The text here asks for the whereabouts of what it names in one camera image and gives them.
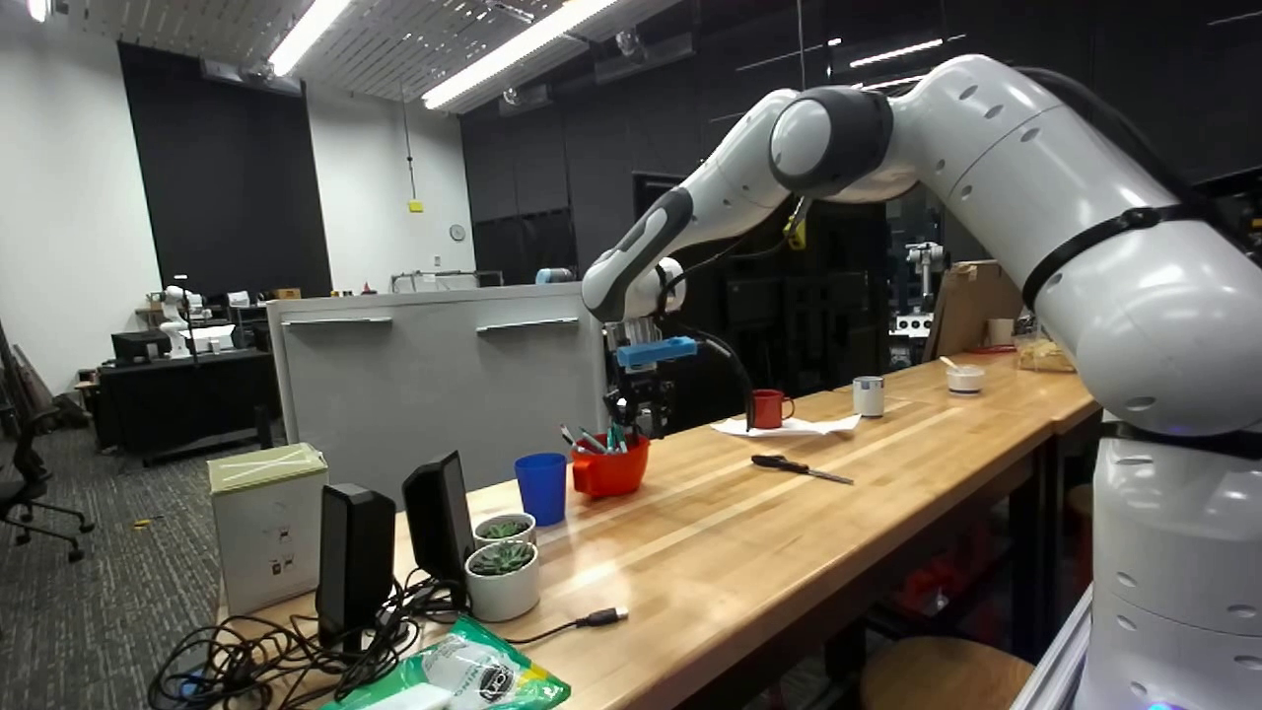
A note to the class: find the grey partition panel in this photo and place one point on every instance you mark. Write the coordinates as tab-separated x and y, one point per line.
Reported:
437	388

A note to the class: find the yellow hanging tag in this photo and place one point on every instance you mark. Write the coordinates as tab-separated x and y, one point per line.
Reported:
796	231

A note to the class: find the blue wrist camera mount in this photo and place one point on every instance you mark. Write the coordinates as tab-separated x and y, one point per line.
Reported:
654	352

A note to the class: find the brown cardboard box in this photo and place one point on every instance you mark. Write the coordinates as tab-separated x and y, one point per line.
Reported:
973	305

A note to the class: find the small white plant pot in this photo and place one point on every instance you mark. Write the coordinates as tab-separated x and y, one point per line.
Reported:
504	581
505	524

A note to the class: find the black office desk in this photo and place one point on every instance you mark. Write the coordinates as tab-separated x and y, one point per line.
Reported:
183	397

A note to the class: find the black office chair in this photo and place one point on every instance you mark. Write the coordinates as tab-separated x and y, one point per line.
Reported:
25	457

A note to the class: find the small paper cup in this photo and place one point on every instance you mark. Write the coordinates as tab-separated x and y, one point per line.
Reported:
1002	332

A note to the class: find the white cardboard box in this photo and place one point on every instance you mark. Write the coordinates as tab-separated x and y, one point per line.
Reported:
266	536

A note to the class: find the small white cup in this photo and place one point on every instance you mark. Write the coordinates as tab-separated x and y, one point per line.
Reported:
871	397

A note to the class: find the dark red mug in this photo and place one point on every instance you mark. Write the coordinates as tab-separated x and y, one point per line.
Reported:
766	406

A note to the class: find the fluorescent ceiling light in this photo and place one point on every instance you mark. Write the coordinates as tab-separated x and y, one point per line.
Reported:
518	47
309	34

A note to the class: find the round wall clock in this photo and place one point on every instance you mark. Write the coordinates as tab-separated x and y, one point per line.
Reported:
455	234

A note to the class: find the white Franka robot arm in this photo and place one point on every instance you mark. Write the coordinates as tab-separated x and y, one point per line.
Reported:
1051	200

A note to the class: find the round wooden stool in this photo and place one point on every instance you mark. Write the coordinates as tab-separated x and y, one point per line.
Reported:
939	675

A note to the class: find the black desktop speaker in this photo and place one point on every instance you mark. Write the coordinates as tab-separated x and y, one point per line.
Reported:
437	519
351	565

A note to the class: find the clear plastic jar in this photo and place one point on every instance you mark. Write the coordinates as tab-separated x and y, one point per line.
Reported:
1047	357

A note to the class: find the black wall panel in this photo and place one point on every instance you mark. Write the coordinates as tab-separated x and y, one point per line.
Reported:
221	181

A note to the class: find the blue plastic cup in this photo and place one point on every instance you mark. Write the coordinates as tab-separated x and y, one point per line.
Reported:
543	490

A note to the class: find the red plastic bowl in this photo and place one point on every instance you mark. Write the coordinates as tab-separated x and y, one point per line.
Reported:
617	476

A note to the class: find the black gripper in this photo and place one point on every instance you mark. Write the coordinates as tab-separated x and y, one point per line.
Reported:
643	388

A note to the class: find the white bowl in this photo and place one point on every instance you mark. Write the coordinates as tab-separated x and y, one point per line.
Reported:
963	381

